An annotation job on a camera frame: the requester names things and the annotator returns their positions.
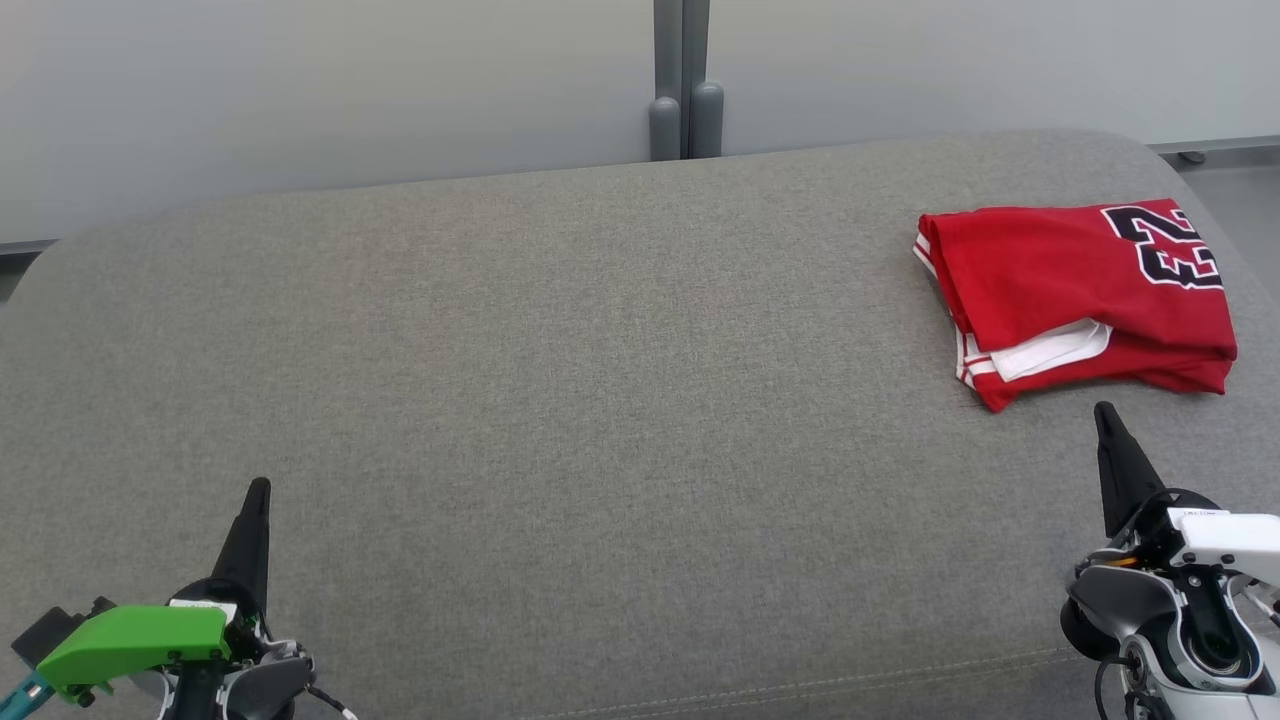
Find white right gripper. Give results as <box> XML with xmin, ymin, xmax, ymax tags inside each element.
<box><xmin>1092</xmin><ymin>401</ymin><xmax>1280</xmax><ymax>593</ymax></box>

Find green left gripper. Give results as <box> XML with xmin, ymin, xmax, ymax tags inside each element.
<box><xmin>35</xmin><ymin>477</ymin><xmax>273</xmax><ymax>704</ymax></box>

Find red Bulls 23 shorts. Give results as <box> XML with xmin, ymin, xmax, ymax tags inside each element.
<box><xmin>958</xmin><ymin>318</ymin><xmax>1234</xmax><ymax>414</ymax></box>

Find red basketball jersey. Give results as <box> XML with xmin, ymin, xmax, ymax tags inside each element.
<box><xmin>912</xmin><ymin>197</ymin><xmax>1240</xmax><ymax>363</ymax></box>

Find grey fabric sofa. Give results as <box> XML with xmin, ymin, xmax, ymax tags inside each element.
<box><xmin>0</xmin><ymin>128</ymin><xmax>1280</xmax><ymax>720</ymax></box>

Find black white braided cable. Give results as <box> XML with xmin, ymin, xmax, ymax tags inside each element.
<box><xmin>304</xmin><ymin>682</ymin><xmax>360</xmax><ymax>720</ymax></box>

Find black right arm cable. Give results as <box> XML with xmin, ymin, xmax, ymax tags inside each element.
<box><xmin>1090</xmin><ymin>655</ymin><xmax>1149</xmax><ymax>720</ymax></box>

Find teal left camera connector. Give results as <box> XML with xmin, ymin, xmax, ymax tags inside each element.
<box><xmin>0</xmin><ymin>671</ymin><xmax>47</xmax><ymax>720</ymax></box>

